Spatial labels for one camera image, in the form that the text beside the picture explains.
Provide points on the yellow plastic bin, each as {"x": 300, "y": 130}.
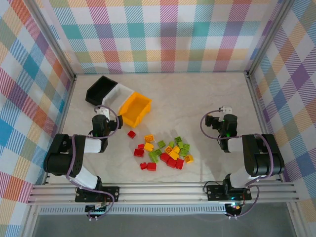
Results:
{"x": 133, "y": 118}

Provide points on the red lego brick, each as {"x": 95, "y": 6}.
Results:
{"x": 131, "y": 134}
{"x": 143, "y": 166}
{"x": 141, "y": 146}
{"x": 138, "y": 152}
{"x": 179, "y": 164}
{"x": 164, "y": 157}
{"x": 152, "y": 167}
{"x": 170, "y": 162}

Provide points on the white plastic bin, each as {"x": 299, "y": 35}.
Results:
{"x": 123, "y": 90}

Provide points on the black plastic bin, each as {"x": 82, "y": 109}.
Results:
{"x": 93, "y": 96}

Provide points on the yellow rounded lego brick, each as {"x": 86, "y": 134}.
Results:
{"x": 149, "y": 138}

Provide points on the green square lego brick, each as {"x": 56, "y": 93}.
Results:
{"x": 180, "y": 145}
{"x": 186, "y": 147}
{"x": 178, "y": 140}
{"x": 184, "y": 152}
{"x": 157, "y": 150}
{"x": 161, "y": 143}
{"x": 171, "y": 144}

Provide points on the long green lego brick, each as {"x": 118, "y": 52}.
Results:
{"x": 153, "y": 156}

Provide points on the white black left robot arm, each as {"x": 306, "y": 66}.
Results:
{"x": 86, "y": 179}

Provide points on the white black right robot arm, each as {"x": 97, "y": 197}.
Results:
{"x": 235, "y": 145}

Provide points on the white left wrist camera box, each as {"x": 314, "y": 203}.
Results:
{"x": 103, "y": 113}

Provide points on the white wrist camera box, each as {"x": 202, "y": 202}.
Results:
{"x": 103, "y": 113}
{"x": 226, "y": 109}

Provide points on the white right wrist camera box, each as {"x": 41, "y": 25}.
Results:
{"x": 226, "y": 109}

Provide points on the aluminium table side rail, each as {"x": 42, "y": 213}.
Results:
{"x": 64, "y": 111}
{"x": 259, "y": 111}

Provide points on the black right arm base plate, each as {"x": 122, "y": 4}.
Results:
{"x": 214, "y": 192}

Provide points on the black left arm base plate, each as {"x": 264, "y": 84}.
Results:
{"x": 113, "y": 193}

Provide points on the aluminium mounting rail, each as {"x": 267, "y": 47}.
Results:
{"x": 160, "y": 192}

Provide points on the aluminium frame post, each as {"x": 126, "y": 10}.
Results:
{"x": 267, "y": 37}
{"x": 51, "y": 37}

